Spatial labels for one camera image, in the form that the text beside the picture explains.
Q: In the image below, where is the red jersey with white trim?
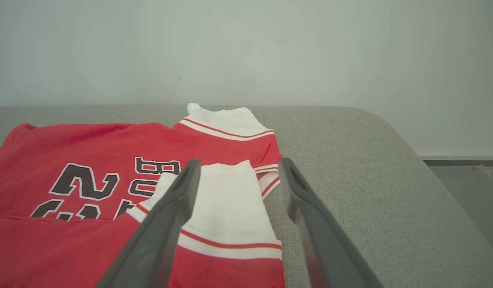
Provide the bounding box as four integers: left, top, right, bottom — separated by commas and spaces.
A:
0, 103, 285, 288

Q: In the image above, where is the white wall baseboard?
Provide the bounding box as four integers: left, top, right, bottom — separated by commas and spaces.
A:
416, 151, 493, 161

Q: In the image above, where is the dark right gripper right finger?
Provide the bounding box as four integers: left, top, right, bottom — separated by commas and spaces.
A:
278, 157, 385, 288

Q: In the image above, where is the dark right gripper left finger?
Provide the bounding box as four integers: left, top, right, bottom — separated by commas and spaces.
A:
96, 159, 202, 288

